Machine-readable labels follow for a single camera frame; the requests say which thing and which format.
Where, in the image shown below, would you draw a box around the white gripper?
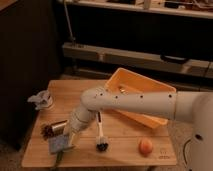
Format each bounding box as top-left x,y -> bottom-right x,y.
68,112 -> 94,148

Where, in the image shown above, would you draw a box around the blue-grey sponge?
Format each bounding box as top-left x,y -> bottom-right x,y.
48,134 -> 74,154

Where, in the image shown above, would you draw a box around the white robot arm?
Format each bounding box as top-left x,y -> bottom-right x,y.
68,87 -> 213,171

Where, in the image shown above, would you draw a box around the white dish brush black bristles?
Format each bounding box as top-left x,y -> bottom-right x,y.
96,113 -> 108,152

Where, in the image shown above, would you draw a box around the metal cylinder with dark brush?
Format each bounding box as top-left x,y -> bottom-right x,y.
41,120 -> 67,139

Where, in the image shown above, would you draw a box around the metal spoon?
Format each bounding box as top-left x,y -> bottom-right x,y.
118,87 -> 126,93

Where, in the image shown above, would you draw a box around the orange fruit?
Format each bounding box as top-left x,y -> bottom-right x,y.
139,138 -> 153,156

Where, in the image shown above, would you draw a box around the yellow plastic bin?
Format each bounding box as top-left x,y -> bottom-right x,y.
104,68 -> 176,129

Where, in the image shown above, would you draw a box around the green plastic spoon handle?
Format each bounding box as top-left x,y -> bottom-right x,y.
53,152 -> 63,168

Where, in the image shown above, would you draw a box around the grey metal shelf rail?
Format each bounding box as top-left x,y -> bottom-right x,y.
62,42 -> 213,79

